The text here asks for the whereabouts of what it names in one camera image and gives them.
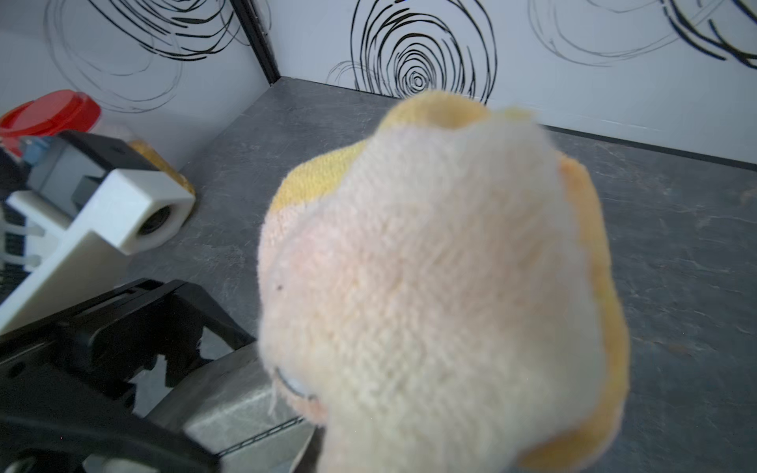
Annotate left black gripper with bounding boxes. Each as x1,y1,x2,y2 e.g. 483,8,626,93
1,279,254,472

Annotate grey rectangular eyeglass case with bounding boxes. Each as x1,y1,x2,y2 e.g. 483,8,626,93
82,341,317,473

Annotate red lid jar yellow grains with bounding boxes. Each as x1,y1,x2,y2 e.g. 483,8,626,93
1,90,196,195

